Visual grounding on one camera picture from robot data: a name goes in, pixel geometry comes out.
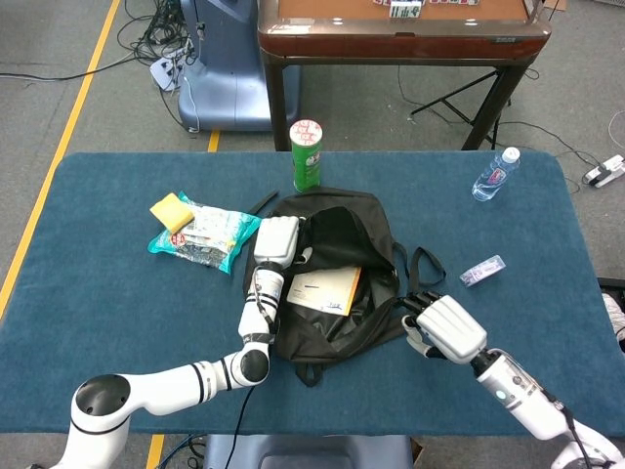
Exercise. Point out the brown mahjong table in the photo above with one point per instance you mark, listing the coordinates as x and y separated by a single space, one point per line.
400 41

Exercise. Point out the green chips can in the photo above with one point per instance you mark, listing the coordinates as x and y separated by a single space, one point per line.
307 166

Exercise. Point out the white and yellow book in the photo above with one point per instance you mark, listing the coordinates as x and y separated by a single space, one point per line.
322 290

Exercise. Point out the white mesh shoe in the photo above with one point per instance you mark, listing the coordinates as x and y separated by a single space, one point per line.
616 317

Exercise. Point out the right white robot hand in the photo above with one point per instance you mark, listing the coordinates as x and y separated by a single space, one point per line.
451 327

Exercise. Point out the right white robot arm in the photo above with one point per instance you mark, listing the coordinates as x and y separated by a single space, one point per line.
527 400

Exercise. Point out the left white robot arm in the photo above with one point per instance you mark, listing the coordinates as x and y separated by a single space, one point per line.
161 391

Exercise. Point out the mahjong tiles set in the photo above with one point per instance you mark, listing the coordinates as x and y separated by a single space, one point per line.
405 9

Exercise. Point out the white power strip with plugs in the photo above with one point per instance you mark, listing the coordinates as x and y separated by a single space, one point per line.
163 71

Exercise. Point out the clear box purple contents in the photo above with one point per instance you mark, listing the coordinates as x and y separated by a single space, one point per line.
482 271

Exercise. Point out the clear water bottle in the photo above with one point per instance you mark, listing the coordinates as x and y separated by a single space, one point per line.
490 178

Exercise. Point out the white power strip black plug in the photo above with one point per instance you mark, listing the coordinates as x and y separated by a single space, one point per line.
608 171

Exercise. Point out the black backpack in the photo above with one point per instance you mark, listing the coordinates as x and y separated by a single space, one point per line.
342 337

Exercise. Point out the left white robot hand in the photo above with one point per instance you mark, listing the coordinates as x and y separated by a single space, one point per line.
276 239

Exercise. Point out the blue-grey own robot base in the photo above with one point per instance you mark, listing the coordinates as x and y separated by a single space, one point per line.
307 452

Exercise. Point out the yellow sponge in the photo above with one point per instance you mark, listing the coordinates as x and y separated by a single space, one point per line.
172 212

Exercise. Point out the blue felt table cover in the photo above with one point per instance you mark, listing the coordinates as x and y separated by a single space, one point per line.
146 317

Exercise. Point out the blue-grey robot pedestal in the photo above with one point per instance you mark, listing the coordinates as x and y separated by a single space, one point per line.
224 73

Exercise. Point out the teal white snack bag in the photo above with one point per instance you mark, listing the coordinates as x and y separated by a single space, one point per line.
215 239

